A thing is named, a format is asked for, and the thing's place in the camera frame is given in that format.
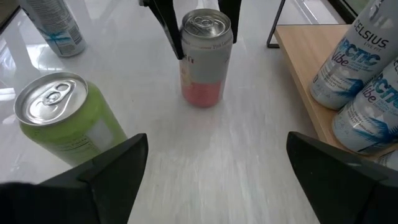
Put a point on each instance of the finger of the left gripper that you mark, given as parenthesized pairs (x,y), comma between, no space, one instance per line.
(230,15)
(169,25)

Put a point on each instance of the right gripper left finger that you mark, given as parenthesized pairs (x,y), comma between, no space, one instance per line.
(118,174)

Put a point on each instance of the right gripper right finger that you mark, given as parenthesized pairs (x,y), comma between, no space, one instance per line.
(335,186)

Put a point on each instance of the red silver beverage can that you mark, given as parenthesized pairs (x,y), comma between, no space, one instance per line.
(206,68)

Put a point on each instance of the silver Celsius Arctic Vibe can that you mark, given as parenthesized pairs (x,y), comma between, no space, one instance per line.
(370,121)
(390,160)
(348,68)
(59,28)

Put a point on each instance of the green Sanzo Calamansi can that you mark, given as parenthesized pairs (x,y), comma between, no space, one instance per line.
(68,124)

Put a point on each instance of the black aluminium rig frame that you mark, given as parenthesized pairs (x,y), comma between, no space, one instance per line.
(340,9)

